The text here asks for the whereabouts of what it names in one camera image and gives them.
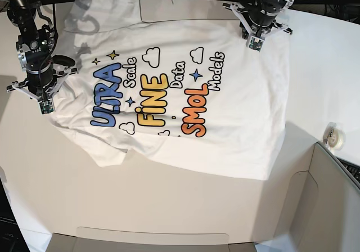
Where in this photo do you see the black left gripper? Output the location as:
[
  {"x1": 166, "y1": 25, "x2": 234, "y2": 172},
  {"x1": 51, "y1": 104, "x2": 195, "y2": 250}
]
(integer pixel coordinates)
[{"x1": 247, "y1": 8, "x2": 277, "y2": 37}]

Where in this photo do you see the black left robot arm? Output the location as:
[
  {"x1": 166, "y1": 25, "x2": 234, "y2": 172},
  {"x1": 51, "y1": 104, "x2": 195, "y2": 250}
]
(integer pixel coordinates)
[{"x1": 248, "y1": 0, "x2": 295, "y2": 38}]

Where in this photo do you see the beige cardboard box right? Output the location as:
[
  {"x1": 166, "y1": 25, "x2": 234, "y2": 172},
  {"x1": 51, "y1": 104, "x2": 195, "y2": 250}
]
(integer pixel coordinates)
[{"x1": 253, "y1": 141, "x2": 360, "y2": 252}]

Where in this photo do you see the white t-shirt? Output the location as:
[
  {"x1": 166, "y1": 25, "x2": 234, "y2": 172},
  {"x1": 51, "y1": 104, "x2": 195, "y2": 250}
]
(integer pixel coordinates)
[{"x1": 48, "y1": 0, "x2": 290, "y2": 180}]

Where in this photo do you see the black computer keyboard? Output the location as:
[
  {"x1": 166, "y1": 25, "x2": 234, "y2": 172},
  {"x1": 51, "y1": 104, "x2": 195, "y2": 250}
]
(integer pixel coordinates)
[{"x1": 336, "y1": 157, "x2": 360, "y2": 189}]

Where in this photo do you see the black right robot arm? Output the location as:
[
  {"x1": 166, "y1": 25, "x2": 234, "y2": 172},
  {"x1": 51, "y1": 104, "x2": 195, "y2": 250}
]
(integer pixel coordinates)
[{"x1": 6, "y1": 0, "x2": 77, "y2": 101}]

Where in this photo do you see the clear tape dispenser roll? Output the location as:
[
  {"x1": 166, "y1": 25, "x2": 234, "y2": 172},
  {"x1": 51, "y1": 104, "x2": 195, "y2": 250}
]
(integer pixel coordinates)
[{"x1": 322, "y1": 122, "x2": 345, "y2": 152}]

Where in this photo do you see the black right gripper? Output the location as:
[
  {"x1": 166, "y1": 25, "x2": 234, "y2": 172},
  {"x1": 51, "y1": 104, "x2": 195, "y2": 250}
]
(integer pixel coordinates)
[{"x1": 26, "y1": 69, "x2": 60, "y2": 96}]

